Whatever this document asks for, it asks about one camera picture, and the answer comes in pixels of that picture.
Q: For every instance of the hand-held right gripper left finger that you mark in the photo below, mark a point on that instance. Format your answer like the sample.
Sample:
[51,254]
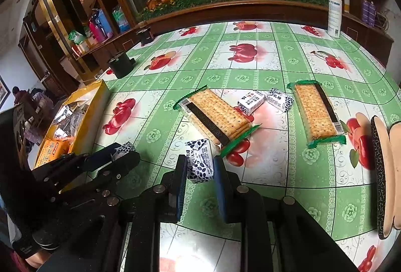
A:
[180,190]

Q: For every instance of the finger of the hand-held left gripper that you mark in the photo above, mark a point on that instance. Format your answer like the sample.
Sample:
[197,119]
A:
[122,168]
[94,159]

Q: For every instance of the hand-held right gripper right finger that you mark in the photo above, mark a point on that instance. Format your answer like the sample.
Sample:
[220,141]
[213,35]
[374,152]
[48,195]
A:
[221,193]

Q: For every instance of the black white candy packet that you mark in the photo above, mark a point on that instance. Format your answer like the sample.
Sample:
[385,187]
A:
[123,149]
[250,102]
[280,100]
[200,162]

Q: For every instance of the pile of silver foil packets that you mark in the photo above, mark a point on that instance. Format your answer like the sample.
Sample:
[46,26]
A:
[70,121]

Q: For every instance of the yellow cardboard snack box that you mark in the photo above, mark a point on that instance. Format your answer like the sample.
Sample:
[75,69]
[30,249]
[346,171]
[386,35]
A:
[94,109]

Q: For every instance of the clear green cracker pack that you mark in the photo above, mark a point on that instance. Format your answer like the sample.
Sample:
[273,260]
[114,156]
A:
[216,121]
[316,112]

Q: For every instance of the large black cylinder holder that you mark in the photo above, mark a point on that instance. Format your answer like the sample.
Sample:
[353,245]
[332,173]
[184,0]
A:
[120,66]

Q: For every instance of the green fruit print tablecloth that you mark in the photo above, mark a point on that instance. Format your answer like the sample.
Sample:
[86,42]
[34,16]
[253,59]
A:
[219,77]

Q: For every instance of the green white packet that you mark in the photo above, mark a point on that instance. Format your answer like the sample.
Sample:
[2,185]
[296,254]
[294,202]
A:
[76,38]

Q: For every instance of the pink bottle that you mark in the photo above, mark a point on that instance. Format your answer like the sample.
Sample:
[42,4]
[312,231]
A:
[95,27]

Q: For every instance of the small black cylinder holder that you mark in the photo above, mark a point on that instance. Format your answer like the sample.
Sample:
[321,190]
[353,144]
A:
[145,36]

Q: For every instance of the blue bottle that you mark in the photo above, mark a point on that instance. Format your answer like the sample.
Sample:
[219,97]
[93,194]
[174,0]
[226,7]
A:
[106,22]

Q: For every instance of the green label water bottle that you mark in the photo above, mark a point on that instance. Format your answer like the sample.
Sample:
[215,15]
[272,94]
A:
[121,19]

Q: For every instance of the gold framed display cabinet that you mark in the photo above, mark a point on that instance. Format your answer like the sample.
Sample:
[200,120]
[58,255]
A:
[53,14]

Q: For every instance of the white spray bottle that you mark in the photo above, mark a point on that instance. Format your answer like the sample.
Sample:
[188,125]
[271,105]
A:
[334,14]

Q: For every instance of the purple bottle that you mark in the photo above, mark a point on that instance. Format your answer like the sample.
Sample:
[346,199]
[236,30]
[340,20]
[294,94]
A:
[365,11]
[372,12]

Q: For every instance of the framed wall picture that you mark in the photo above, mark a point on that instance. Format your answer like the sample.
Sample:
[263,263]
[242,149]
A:
[3,91]

